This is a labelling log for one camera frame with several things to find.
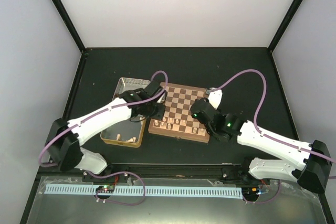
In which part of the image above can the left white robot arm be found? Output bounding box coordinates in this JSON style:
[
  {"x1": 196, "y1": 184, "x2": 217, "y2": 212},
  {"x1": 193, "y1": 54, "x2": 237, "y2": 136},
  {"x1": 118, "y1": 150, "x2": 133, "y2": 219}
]
[{"x1": 44, "y1": 81, "x2": 165, "y2": 182}]

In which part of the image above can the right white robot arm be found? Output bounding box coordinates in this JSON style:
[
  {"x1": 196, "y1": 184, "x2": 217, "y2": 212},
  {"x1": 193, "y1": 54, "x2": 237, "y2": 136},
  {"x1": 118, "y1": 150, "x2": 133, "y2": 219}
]
[{"x1": 191, "y1": 98, "x2": 333, "y2": 194}]

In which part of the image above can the cream chess pieces pile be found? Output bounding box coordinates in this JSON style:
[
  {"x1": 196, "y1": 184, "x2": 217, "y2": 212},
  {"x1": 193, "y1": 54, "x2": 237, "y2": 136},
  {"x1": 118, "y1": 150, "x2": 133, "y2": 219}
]
[{"x1": 116, "y1": 133, "x2": 138, "y2": 143}]

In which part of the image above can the left small circuit board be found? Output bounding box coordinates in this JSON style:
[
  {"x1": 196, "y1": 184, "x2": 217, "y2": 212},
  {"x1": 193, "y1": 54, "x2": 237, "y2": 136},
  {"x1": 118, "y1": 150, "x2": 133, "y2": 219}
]
[{"x1": 96, "y1": 185, "x2": 115, "y2": 194}]

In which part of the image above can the small circuit board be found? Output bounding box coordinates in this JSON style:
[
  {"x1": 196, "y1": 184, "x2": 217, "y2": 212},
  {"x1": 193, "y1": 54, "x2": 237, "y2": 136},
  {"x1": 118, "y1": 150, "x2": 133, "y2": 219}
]
[
  {"x1": 246, "y1": 187, "x2": 269, "y2": 195},
  {"x1": 96, "y1": 185, "x2": 115, "y2": 194}
]

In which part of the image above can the right small circuit board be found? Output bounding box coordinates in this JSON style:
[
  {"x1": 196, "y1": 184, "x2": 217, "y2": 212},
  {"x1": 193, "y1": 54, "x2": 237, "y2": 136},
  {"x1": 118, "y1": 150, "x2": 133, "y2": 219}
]
[{"x1": 246, "y1": 187, "x2": 269, "y2": 195}]

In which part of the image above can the wooden chessboard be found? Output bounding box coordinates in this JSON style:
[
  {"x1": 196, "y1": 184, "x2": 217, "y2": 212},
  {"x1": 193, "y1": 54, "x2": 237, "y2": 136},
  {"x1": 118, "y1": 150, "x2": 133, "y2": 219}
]
[{"x1": 148, "y1": 83, "x2": 210, "y2": 143}]

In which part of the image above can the gold tin box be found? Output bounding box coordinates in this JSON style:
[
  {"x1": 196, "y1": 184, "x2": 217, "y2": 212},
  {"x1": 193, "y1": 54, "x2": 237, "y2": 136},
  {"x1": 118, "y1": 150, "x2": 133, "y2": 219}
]
[{"x1": 100, "y1": 116, "x2": 146, "y2": 148}]

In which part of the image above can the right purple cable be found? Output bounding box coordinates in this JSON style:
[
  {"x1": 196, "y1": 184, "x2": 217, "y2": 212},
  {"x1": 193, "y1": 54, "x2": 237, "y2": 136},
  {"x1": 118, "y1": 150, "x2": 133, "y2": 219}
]
[{"x1": 206, "y1": 69, "x2": 336, "y2": 205}]

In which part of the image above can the purple cable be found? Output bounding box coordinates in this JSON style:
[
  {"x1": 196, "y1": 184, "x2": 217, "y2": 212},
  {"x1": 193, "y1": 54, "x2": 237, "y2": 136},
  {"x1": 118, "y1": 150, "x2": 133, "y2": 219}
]
[
  {"x1": 206, "y1": 69, "x2": 336, "y2": 205},
  {"x1": 38, "y1": 70, "x2": 169, "y2": 206}
]

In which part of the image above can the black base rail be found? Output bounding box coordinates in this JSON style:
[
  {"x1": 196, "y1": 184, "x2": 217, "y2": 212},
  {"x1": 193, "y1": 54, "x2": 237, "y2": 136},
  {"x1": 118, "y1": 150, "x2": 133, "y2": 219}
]
[{"x1": 39, "y1": 163, "x2": 250, "y2": 185}]

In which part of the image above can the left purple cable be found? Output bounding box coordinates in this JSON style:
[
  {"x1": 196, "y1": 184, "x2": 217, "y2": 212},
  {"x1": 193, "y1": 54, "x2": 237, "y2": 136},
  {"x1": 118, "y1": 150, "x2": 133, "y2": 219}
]
[{"x1": 38, "y1": 70, "x2": 169, "y2": 206}]

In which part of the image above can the light blue slotted cable duct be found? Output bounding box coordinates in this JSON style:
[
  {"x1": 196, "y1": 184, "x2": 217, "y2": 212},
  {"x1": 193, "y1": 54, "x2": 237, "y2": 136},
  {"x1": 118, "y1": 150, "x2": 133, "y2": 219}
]
[{"x1": 44, "y1": 184, "x2": 243, "y2": 199}]

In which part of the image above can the left black frame post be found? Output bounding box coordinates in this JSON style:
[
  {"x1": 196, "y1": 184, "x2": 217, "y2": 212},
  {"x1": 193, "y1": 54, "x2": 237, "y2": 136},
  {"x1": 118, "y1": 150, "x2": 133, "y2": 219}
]
[{"x1": 51, "y1": 0, "x2": 86, "y2": 53}]

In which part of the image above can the black frame post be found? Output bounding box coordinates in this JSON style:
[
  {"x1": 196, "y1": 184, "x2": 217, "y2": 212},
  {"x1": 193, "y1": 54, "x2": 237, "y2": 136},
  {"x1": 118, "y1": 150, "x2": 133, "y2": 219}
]
[
  {"x1": 267, "y1": 0, "x2": 303, "y2": 53},
  {"x1": 51, "y1": 0, "x2": 86, "y2": 53}
]

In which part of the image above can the right black frame post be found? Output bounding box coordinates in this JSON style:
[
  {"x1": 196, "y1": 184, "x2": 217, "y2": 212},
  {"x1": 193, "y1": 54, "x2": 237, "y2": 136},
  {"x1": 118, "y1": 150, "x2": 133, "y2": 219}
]
[{"x1": 267, "y1": 0, "x2": 303, "y2": 53}]

